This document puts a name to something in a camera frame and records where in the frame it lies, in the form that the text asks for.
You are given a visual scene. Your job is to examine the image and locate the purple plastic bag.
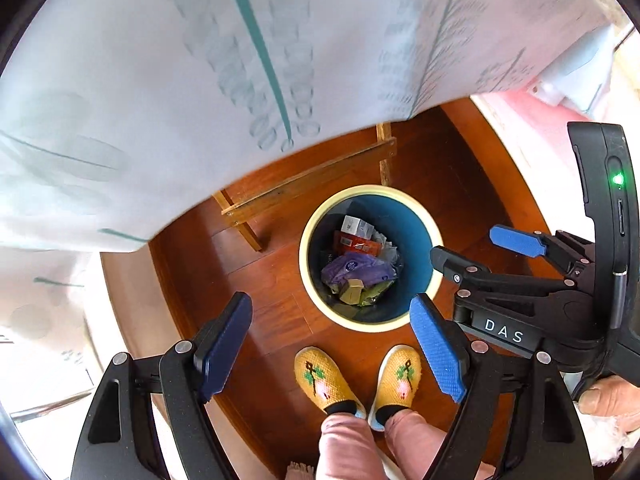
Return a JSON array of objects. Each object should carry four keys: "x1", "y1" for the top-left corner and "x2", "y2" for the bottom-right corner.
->
[{"x1": 321, "y1": 254, "x2": 398, "y2": 293}]

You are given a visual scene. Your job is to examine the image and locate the clear plastic bag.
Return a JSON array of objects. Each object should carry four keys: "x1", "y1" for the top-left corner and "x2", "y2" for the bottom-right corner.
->
[{"x1": 375, "y1": 232, "x2": 403, "y2": 271}]

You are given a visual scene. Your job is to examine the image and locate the person's right leg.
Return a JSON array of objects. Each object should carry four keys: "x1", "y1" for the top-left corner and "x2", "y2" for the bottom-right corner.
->
[{"x1": 385, "y1": 407, "x2": 496, "y2": 480}]

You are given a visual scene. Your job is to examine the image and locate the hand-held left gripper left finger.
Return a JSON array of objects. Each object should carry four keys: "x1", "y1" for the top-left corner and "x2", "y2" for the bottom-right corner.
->
[{"x1": 70, "y1": 291, "x2": 253, "y2": 480}]

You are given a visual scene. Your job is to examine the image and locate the printed white teal tablecloth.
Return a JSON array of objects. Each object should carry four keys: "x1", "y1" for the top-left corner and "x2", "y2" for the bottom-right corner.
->
[{"x1": 0, "y1": 0, "x2": 623, "y2": 411}]

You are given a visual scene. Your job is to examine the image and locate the blue round trash bin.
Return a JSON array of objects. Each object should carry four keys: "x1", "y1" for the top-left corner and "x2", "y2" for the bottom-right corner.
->
[{"x1": 299, "y1": 185, "x2": 445, "y2": 332}]

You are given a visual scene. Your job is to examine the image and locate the white textured cloth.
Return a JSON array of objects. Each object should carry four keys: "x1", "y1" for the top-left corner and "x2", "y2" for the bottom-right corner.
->
[{"x1": 575, "y1": 400, "x2": 640, "y2": 467}]

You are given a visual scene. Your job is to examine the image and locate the green snack packet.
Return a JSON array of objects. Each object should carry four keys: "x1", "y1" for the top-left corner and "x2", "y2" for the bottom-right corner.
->
[{"x1": 360, "y1": 280, "x2": 396, "y2": 307}]

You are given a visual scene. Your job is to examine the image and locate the red cartoon box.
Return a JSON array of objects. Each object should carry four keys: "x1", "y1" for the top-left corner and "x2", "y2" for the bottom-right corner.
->
[{"x1": 334, "y1": 230, "x2": 383, "y2": 257}]

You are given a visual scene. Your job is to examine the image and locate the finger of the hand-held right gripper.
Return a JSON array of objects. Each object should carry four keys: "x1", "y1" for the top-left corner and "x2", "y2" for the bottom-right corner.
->
[
  {"x1": 430, "y1": 245, "x2": 572, "y2": 295},
  {"x1": 489, "y1": 225, "x2": 597, "y2": 280}
]

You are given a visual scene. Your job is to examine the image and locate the person's right hand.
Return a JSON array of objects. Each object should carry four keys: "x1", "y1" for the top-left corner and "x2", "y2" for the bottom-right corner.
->
[{"x1": 575, "y1": 375, "x2": 640, "y2": 418}]

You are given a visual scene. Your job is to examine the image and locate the white and blue box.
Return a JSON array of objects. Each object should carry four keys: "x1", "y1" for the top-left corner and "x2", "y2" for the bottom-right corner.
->
[{"x1": 342, "y1": 215, "x2": 376, "y2": 237}]

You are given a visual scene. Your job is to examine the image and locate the wooden table frame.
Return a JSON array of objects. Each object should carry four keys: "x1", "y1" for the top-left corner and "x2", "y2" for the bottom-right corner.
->
[{"x1": 214, "y1": 122, "x2": 398, "y2": 253}]

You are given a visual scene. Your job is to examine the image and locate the yellow knitted slipper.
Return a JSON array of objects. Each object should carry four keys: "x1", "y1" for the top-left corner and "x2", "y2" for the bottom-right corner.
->
[
  {"x1": 367, "y1": 344, "x2": 422, "y2": 431},
  {"x1": 294, "y1": 346, "x2": 368, "y2": 418}
]

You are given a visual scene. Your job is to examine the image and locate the pink blanket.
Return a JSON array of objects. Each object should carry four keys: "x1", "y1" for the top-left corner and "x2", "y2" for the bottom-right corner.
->
[{"x1": 472, "y1": 87, "x2": 576, "y2": 161}]

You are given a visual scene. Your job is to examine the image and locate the person's leg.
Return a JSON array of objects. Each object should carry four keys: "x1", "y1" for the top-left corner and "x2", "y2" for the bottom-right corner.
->
[
  {"x1": 385, "y1": 407, "x2": 496, "y2": 480},
  {"x1": 316, "y1": 412, "x2": 391, "y2": 480}
]

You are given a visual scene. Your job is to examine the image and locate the person's left leg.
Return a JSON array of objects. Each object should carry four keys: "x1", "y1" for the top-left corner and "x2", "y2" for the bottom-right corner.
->
[{"x1": 316, "y1": 412, "x2": 391, "y2": 480}]

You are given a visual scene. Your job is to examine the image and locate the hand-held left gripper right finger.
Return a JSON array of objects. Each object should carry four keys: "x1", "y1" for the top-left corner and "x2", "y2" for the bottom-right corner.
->
[{"x1": 409, "y1": 292, "x2": 593, "y2": 480}]

